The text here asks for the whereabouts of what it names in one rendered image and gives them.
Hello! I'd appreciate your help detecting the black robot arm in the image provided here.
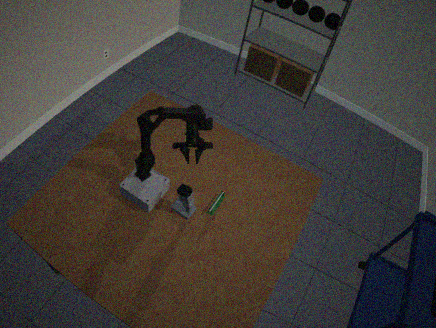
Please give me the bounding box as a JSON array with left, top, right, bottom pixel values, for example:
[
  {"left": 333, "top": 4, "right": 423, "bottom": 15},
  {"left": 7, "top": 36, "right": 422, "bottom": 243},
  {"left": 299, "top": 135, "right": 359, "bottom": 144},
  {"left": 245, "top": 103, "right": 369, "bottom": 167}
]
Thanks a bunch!
[{"left": 135, "top": 105, "right": 213, "bottom": 182}]

